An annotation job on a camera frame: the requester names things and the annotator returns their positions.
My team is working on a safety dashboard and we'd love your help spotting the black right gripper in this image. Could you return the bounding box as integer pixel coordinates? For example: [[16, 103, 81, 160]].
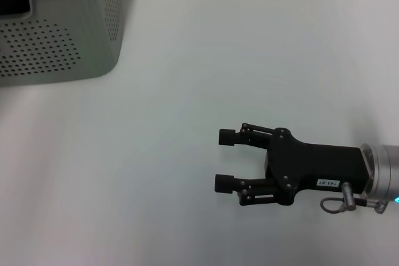
[[264, 127, 371, 207]]

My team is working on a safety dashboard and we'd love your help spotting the grey perforated plastic storage box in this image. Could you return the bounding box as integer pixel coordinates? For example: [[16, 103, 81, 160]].
[[0, 0, 133, 88]]

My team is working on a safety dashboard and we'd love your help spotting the right gripper cable with plugs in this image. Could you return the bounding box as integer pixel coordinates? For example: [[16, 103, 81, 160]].
[[319, 181, 389, 216]]

